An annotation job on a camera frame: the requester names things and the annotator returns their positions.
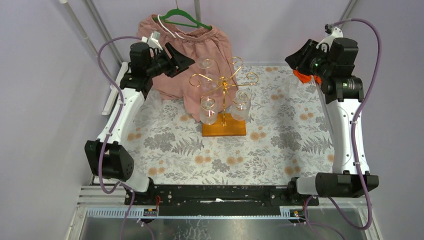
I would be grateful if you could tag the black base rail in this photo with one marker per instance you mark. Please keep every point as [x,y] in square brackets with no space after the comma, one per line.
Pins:
[218,200]

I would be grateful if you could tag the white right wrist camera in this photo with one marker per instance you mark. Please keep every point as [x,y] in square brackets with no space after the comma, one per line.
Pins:
[332,32]

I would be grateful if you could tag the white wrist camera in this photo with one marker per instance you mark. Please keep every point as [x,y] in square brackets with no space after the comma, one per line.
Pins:
[153,40]
[332,32]

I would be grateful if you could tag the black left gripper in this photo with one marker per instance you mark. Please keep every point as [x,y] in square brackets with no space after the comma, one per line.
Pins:
[171,60]

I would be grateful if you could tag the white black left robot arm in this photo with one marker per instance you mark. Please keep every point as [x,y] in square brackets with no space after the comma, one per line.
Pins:
[107,156]

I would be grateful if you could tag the green clothes hanger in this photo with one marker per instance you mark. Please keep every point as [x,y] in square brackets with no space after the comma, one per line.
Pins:
[189,21]

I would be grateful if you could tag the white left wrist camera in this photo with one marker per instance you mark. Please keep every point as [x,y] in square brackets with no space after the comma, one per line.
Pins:
[153,40]

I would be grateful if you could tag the orange wooden rack base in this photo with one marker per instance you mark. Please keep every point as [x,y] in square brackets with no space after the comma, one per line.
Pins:
[225,126]

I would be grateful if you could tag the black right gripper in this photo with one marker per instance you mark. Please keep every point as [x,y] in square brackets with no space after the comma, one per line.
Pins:
[298,60]

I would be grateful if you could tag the gold wire glass rack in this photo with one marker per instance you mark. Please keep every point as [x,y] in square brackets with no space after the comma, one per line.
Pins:
[226,86]

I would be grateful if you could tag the pink shorts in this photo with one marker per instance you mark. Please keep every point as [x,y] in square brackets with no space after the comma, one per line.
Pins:
[201,42]

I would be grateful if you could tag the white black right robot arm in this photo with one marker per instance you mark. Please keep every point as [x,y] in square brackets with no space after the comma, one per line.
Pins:
[342,95]

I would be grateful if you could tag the floral table mat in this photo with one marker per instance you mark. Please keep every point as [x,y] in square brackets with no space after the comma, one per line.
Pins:
[281,141]

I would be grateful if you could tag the orange cloth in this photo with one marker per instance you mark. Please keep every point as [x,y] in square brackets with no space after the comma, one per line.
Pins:
[307,78]

